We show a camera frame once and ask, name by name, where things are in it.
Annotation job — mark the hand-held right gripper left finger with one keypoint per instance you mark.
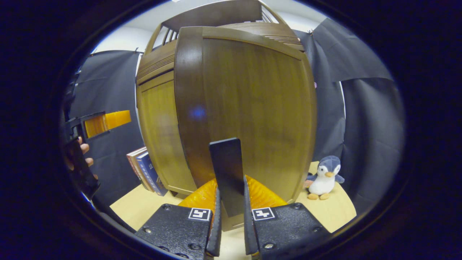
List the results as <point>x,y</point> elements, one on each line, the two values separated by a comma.
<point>173,231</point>

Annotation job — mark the wooden double-door shoe cabinet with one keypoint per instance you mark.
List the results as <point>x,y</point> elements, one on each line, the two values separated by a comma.
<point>216,14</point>

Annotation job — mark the wooden shoe cabinet door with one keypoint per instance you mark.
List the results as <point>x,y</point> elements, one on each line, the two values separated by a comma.
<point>158,133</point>
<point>252,108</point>

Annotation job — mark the penguin plush toy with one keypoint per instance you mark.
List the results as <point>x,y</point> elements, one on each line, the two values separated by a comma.
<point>323,180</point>

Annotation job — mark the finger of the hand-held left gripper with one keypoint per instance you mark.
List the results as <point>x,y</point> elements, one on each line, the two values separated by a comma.
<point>108,122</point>

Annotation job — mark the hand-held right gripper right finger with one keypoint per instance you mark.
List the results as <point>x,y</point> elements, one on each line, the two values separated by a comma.
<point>285,231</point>

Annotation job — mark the blue cover book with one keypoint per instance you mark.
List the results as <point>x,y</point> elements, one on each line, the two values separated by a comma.
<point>149,173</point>

